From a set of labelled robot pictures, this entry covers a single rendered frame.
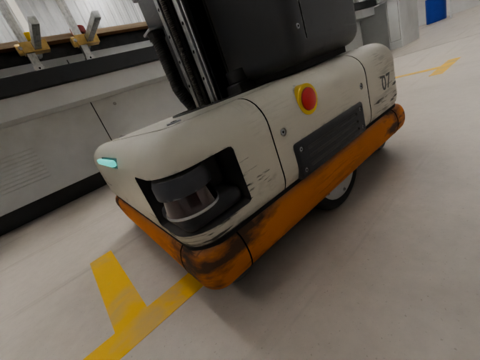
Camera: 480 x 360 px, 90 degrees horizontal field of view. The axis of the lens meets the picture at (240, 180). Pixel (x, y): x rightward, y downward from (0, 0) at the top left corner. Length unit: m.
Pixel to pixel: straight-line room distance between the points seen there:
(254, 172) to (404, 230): 0.27
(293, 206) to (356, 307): 0.16
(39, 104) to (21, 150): 0.32
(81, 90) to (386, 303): 1.64
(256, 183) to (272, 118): 0.10
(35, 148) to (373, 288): 1.78
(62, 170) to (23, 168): 0.18
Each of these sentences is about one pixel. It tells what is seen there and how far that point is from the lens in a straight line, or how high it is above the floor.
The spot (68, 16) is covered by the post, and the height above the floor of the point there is 0.92.
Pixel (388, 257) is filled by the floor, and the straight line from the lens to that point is 0.44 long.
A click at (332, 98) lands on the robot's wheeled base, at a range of 0.49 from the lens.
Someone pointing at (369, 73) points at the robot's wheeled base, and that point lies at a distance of 0.62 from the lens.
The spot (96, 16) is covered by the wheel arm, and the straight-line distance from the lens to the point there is 1.50.
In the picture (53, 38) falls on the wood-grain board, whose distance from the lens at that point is 1.92.
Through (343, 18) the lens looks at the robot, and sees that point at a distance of 0.65.
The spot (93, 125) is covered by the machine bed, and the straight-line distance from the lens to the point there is 1.88.
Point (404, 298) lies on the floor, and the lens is 0.39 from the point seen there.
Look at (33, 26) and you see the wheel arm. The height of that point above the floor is 0.80.
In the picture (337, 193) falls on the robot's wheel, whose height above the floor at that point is 0.04.
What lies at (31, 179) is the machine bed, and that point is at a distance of 1.86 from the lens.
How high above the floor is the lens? 0.30
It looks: 20 degrees down
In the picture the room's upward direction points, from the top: 21 degrees counter-clockwise
